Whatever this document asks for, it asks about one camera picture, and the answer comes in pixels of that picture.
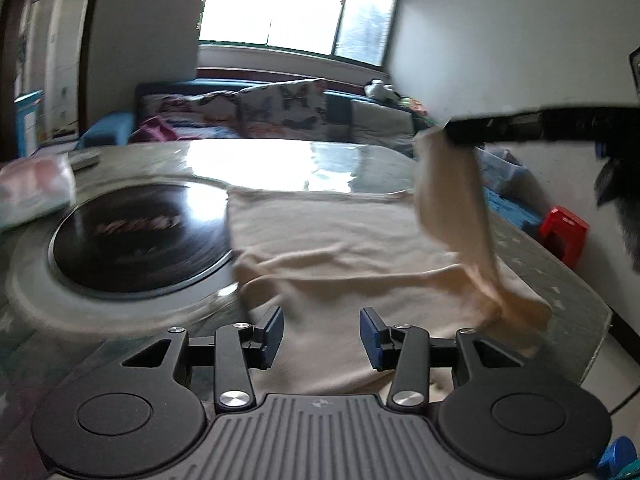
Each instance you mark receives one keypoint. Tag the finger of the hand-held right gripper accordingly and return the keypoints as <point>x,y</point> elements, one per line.
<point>495,130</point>

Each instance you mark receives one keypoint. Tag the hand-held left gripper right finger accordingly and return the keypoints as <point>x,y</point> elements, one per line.
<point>371,340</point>

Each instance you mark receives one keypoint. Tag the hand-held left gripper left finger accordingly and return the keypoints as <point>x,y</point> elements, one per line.
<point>270,335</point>

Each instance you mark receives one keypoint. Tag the beige knit garment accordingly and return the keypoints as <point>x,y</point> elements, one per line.
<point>325,270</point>

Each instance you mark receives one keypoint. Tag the clear plastic storage box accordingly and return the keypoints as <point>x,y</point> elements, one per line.
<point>502,172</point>

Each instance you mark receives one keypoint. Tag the blue sofa blanket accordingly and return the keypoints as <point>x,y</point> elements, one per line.
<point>510,212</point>

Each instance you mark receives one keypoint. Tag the red plastic stool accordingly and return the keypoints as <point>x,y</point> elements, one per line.
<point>562,232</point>

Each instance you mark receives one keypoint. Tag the grey pillow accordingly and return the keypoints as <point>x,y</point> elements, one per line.
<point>380,122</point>

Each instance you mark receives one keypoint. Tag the black and white plush toy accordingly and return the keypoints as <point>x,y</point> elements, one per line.
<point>380,90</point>

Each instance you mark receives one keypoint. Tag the grey quilted table cover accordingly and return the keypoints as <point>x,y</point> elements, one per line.
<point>545,270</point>

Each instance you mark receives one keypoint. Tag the black round cooktop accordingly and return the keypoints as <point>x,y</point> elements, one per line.
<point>140,240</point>

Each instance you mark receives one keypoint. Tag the square butterfly print pillow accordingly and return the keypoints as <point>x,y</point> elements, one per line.
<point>285,105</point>

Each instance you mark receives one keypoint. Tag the pink cloth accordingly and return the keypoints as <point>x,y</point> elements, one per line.
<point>152,130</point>

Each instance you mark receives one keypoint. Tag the wide butterfly print pillow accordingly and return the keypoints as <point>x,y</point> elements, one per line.
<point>190,107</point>

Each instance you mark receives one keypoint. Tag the window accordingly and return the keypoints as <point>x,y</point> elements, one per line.
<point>280,5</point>

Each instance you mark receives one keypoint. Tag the grey remote control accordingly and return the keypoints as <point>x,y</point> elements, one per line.
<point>84,160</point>

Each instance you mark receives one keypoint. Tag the blue sofa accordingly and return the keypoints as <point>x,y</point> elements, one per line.
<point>112,127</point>

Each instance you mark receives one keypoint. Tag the blue plastic object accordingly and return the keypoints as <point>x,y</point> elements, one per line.
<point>622,460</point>

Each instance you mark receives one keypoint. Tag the clear plastic bag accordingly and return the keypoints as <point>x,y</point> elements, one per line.
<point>30,190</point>

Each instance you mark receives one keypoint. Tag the blue cabinet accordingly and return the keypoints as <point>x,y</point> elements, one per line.
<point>29,120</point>

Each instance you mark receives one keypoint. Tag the dark wooden door frame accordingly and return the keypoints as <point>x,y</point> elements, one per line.
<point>10,60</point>

